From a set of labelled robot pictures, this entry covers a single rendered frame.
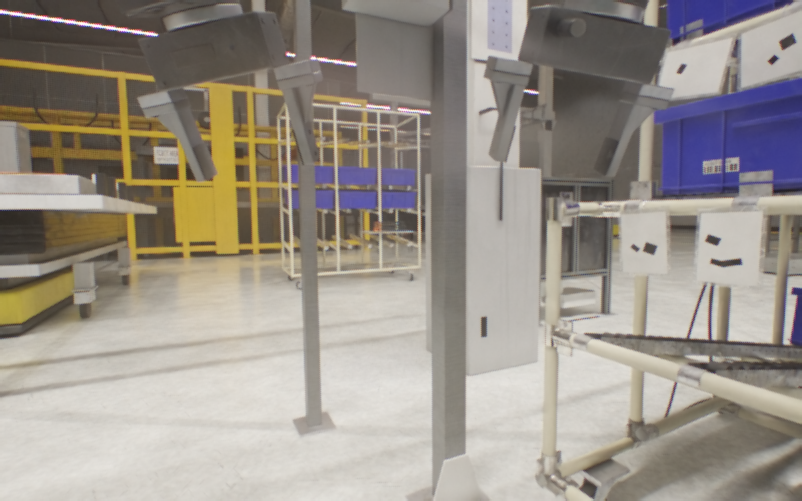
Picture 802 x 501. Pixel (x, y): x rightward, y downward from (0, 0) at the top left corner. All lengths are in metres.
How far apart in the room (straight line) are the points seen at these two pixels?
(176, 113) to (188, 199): 7.49
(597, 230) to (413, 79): 2.25
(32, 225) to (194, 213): 5.07
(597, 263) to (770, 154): 2.25
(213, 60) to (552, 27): 0.33
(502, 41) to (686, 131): 1.27
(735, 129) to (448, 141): 0.50
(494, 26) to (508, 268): 1.06
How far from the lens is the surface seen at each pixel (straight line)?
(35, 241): 3.12
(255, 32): 0.46
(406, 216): 10.98
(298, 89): 0.47
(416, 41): 1.00
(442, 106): 0.94
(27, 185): 3.53
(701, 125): 0.92
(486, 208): 1.78
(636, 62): 0.50
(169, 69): 0.51
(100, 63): 14.01
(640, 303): 1.13
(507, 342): 1.95
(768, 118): 0.87
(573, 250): 2.84
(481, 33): 2.01
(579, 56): 0.47
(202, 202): 8.00
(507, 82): 0.46
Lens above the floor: 0.69
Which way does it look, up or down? 5 degrees down
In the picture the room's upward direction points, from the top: 1 degrees counter-clockwise
